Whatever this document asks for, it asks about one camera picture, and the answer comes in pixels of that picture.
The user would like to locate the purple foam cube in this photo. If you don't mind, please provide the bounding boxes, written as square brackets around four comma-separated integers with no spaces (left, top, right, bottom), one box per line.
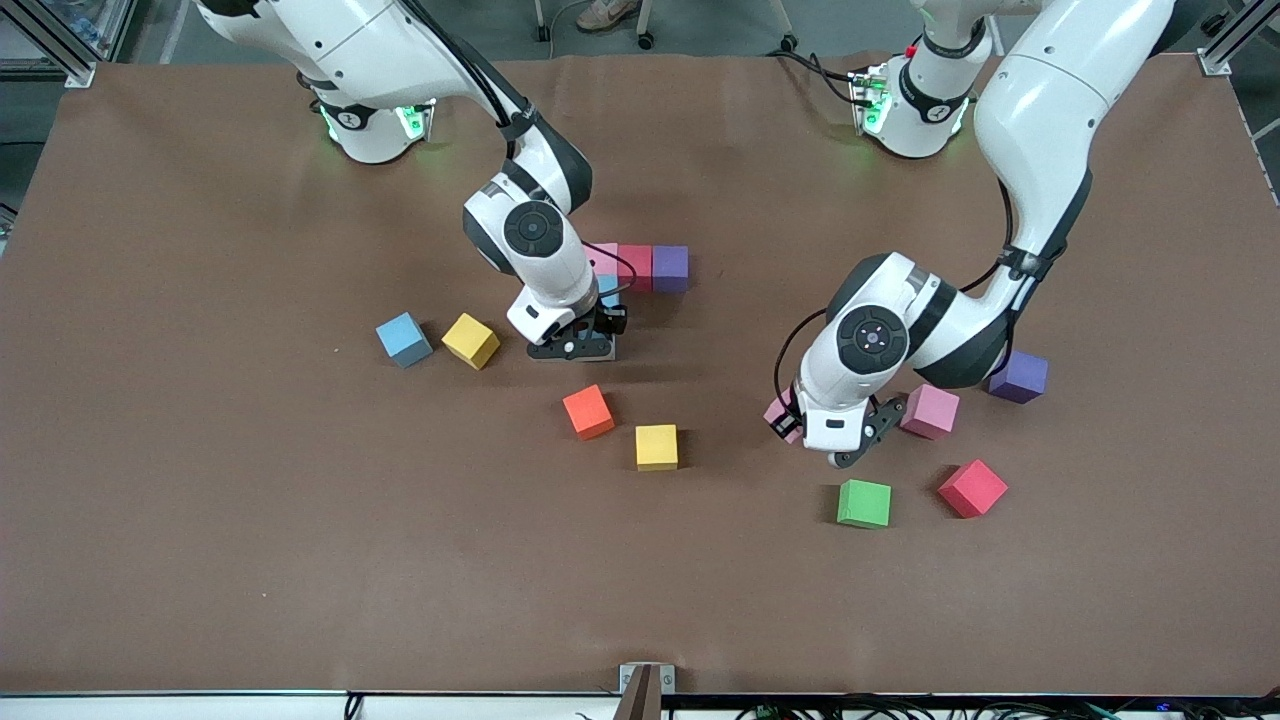
[652,245,691,294]
[989,350,1050,405]

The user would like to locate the orange foam cube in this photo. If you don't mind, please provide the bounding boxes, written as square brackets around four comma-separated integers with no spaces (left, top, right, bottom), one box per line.
[562,384,616,442]

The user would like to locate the green foam cube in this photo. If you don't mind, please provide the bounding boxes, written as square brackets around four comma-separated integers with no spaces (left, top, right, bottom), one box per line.
[837,479,892,529]

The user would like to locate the yellow foam cube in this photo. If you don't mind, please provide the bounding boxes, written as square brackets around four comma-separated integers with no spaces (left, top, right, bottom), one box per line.
[635,424,679,472]
[441,313,501,371]

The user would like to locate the beige sneaker shoe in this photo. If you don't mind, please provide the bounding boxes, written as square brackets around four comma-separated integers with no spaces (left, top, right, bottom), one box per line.
[577,0,641,31]

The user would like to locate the brown table cover mat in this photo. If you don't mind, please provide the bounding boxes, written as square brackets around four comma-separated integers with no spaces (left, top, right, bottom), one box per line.
[0,52,1280,698]

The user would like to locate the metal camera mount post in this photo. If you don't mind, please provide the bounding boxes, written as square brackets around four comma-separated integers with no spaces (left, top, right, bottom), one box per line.
[612,663,677,720]

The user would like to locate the black left arm base cable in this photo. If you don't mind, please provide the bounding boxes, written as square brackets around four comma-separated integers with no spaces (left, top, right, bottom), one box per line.
[765,45,861,101]

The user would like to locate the aluminium frame profile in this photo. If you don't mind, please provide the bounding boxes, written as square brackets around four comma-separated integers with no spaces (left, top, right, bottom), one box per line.
[0,0,151,89]
[1197,0,1280,78]

